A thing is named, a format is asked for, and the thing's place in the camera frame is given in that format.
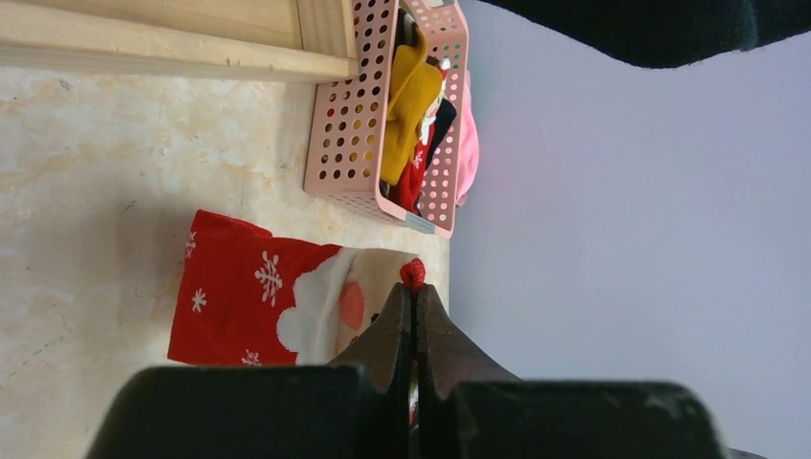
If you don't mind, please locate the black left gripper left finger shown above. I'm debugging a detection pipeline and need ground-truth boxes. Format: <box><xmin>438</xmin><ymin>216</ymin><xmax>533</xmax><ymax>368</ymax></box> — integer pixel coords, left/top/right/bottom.
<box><xmin>88</xmin><ymin>284</ymin><xmax>412</xmax><ymax>458</ymax></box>

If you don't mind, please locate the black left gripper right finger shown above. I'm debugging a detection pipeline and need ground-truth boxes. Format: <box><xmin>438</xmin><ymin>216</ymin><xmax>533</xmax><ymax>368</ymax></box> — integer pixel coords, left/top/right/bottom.
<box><xmin>414</xmin><ymin>286</ymin><xmax>729</xmax><ymax>458</ymax></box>

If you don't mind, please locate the red snowflake santa face sock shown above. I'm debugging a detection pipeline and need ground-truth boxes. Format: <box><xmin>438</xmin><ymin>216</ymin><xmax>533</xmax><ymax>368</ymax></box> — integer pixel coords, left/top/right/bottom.
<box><xmin>167</xmin><ymin>209</ymin><xmax>427</xmax><ymax>366</ymax></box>

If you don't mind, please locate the pink cloth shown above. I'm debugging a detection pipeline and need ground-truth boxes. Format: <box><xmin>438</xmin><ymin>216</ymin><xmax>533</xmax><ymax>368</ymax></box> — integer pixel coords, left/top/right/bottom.
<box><xmin>455</xmin><ymin>70</ymin><xmax>480</xmax><ymax>208</ymax></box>

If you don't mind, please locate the pink perforated plastic basket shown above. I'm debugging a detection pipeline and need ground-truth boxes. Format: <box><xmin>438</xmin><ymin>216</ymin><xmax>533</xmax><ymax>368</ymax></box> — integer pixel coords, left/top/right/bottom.
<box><xmin>304</xmin><ymin>1</ymin><xmax>469</xmax><ymax>238</ymax></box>

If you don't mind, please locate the red sock in basket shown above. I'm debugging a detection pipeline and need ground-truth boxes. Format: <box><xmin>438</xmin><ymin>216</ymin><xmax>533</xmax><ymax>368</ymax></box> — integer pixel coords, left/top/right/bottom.
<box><xmin>395</xmin><ymin>56</ymin><xmax>457</xmax><ymax>215</ymax></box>

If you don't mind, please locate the mustard yellow sock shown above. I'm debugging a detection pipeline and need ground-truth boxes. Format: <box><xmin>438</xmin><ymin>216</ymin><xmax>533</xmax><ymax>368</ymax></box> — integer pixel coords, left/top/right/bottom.
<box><xmin>380</xmin><ymin>30</ymin><xmax>444</xmax><ymax>186</ymax></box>

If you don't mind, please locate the wooden hanger rack frame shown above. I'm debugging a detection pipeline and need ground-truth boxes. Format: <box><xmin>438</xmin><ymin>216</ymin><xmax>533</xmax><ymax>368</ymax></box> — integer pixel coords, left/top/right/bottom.
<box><xmin>1</xmin><ymin>1</ymin><xmax>359</xmax><ymax>83</ymax></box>

